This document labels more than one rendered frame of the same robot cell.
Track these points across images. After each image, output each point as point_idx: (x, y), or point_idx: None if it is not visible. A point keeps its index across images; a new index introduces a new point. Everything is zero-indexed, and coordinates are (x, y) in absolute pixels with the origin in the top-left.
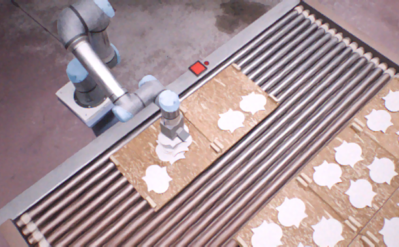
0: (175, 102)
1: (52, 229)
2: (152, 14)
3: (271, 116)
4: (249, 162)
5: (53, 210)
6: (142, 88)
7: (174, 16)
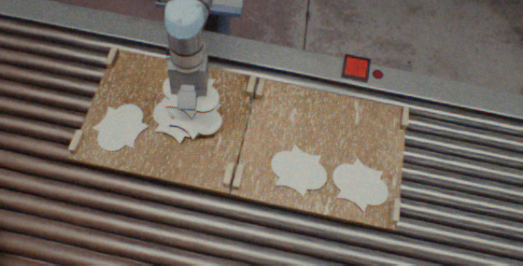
0: (181, 22)
1: None
2: None
3: (362, 232)
4: (247, 246)
5: (2, 39)
6: None
7: (480, 27)
